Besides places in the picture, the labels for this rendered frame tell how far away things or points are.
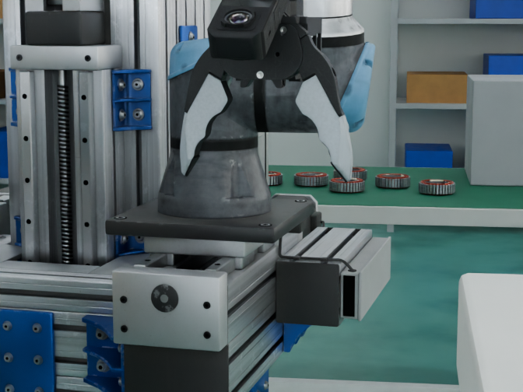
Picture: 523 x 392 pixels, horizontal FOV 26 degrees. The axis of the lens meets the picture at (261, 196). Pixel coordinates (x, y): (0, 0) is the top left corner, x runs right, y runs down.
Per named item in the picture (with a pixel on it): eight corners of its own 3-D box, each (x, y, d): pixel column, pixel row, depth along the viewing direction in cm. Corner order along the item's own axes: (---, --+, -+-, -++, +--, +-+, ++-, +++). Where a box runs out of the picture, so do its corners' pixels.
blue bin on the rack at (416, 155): (404, 176, 726) (405, 142, 723) (448, 176, 723) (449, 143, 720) (405, 185, 685) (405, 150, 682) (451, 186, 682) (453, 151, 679)
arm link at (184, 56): (178, 130, 156) (177, 31, 154) (275, 131, 154) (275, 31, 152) (159, 139, 144) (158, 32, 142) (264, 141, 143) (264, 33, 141)
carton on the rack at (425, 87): (406, 98, 719) (407, 71, 716) (464, 99, 714) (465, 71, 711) (406, 103, 680) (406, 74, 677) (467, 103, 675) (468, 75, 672)
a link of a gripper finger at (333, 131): (385, 155, 99) (327, 68, 99) (374, 164, 93) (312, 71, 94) (356, 174, 100) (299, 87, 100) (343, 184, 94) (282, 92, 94)
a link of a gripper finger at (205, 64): (219, 132, 98) (275, 50, 96) (213, 134, 97) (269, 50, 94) (177, 100, 99) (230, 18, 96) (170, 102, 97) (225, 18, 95)
